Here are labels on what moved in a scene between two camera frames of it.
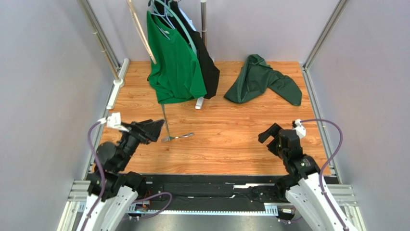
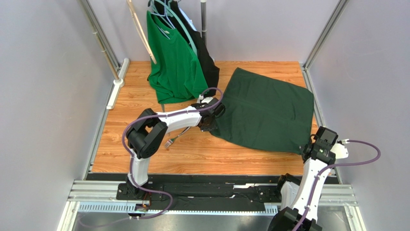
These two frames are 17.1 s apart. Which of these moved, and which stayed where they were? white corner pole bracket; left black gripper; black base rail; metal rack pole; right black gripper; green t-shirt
Moved: right black gripper; left black gripper
Stayed: metal rack pole; black base rail; white corner pole bracket; green t-shirt
